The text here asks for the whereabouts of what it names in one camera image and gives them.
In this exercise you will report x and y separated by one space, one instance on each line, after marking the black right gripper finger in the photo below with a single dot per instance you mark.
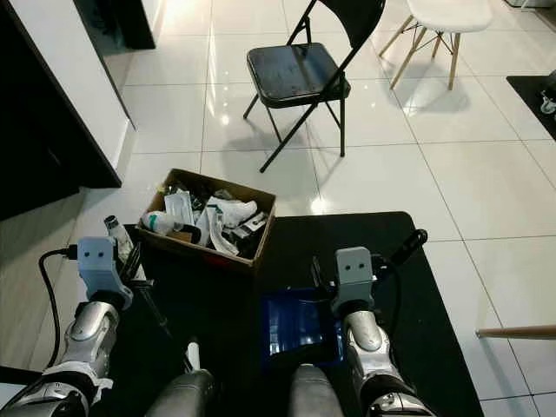
316 274

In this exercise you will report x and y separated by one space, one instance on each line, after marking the black hand brush white bristles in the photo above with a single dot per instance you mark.
192 354

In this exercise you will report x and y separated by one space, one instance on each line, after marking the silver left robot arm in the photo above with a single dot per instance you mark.
87 330

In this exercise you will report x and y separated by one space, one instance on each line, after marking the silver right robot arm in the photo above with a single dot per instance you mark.
360 343

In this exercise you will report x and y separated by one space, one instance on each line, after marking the large black floor mat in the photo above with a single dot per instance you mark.
430 330

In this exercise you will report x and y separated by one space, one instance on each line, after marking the small black floor mat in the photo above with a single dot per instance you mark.
530 91

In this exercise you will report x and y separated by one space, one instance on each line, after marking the white bottle green label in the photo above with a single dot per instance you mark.
159 222

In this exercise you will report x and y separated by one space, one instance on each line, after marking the clear plastic packet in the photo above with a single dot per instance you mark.
180 205

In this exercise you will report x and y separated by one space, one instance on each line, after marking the brown cardboard box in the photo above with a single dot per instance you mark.
217 256

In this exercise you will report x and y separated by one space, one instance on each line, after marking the white crumpled paper wad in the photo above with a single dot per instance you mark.
234 212

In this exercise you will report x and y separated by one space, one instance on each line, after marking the grey right robot leg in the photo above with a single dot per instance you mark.
317 395

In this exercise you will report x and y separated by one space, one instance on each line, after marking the grey robot leg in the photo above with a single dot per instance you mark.
317 395
180 395

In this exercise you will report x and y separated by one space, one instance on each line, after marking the grey left robot leg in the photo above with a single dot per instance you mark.
180 395

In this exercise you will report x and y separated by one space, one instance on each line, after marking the white board black edge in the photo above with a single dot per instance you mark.
17 375

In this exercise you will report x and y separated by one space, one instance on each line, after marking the wooden stick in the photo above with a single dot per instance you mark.
517 331

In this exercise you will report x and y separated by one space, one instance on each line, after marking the black folding chair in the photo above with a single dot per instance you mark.
291 69

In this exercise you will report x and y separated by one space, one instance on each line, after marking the black and white cabinet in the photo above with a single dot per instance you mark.
78 61

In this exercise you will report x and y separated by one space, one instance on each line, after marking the black column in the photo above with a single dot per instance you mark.
143 22

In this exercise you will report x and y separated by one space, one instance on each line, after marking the white chair wooden legs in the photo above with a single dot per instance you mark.
447 13

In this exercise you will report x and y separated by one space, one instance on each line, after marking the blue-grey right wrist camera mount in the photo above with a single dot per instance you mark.
354 269

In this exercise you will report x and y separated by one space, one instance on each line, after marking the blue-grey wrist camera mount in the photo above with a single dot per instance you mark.
100 259
354 269

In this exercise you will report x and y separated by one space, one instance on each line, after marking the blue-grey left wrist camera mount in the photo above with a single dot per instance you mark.
100 259

